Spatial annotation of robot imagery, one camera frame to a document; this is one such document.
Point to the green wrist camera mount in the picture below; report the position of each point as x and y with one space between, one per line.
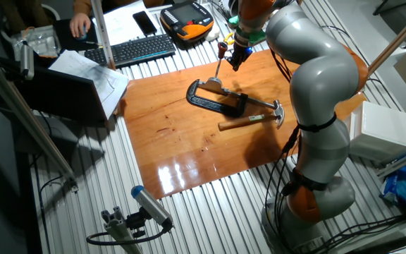
256 35

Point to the silver camera with blue cap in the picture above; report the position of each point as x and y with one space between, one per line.
152 206

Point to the black C-clamp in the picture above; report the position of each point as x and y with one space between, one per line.
206 104

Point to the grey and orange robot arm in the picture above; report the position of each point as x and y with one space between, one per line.
323 77

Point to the plain white paper sheet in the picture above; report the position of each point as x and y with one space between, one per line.
123 24

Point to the silver cylindrical camera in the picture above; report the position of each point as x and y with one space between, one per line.
27 60

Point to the white plastic box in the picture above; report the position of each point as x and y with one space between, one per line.
382 130

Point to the forearm in brown sleeve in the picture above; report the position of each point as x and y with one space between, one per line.
82 5

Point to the person's bare hand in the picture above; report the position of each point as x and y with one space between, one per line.
80 24

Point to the black keyboard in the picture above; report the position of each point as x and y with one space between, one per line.
136 49

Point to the orange and grey teach pendant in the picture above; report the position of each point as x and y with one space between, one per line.
189 21

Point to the chrome lever with brown knob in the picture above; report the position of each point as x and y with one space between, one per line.
222 49

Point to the black smartphone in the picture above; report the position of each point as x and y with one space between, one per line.
144 23

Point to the black mouse pad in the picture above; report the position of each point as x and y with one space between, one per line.
62 35

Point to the short aluminium camera post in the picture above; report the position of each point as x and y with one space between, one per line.
118 229

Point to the aluminium frame bar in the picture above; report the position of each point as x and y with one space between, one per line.
103 39
400 37
23 116
404 161

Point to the black laptop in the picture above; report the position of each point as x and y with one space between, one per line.
62 95

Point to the glossy wooden board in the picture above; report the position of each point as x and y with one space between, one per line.
182 141

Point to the white rounded object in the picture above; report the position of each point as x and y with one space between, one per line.
213 33

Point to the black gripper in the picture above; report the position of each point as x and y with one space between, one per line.
242 51

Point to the clear plastic bag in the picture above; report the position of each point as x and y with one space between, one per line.
41 40

